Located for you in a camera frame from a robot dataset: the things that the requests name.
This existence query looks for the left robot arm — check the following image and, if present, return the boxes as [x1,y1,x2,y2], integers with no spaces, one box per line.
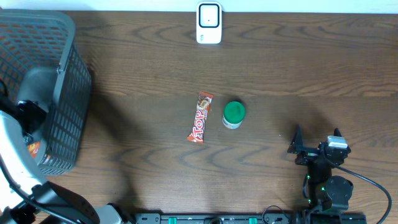
[1,83,135,224]

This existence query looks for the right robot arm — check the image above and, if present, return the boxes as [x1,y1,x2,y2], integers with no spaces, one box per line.
[287,127,353,212]

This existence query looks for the green-capped white bottle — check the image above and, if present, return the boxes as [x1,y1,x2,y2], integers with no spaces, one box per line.
[222,101,246,129]

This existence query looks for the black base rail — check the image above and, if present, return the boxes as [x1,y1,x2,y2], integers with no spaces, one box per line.
[134,213,367,224]

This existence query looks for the small orange box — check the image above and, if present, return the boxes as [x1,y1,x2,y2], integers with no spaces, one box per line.
[27,140,51,164]

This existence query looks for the orange Top chocolate bar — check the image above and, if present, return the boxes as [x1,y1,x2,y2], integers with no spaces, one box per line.
[187,91,214,144]

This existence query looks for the black cable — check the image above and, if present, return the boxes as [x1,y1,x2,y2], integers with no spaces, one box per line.
[320,146,393,224]

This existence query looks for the white barcode scanner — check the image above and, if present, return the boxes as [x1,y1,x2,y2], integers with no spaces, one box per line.
[196,1,223,44]

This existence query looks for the grey plastic basket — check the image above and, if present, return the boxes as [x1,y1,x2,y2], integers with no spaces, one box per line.
[1,9,91,175]

